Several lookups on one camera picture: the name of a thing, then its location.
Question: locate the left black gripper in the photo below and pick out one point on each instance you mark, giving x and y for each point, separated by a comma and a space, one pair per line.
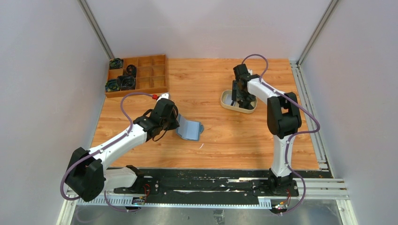
172, 122

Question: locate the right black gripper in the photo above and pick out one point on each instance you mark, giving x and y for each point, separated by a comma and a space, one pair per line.
241, 94

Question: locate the grey striped card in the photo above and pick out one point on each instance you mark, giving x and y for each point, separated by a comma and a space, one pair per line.
228, 100

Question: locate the blue card holder wallet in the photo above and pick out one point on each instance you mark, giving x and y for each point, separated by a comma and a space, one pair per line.
188, 129

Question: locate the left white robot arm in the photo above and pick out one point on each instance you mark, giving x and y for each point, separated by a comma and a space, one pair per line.
89, 173

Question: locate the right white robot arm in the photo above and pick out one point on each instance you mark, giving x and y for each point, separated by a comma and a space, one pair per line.
283, 118

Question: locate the cream oval tray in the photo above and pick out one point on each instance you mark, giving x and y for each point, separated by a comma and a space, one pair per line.
236, 105

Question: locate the wooden compartment organizer box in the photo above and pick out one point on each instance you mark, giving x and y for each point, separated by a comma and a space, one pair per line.
152, 75

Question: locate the large black coiled item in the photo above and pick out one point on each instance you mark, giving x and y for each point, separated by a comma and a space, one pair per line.
126, 82

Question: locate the black coiled item bottom-left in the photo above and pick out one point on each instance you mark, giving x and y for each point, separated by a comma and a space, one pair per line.
112, 86

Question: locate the black coiled item middle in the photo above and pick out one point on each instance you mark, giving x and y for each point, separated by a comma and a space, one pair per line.
131, 70

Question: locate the black coiled item top-left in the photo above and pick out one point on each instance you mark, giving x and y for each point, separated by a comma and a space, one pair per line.
116, 63

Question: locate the black mounting base rail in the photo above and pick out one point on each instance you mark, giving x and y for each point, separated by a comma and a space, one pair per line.
207, 186

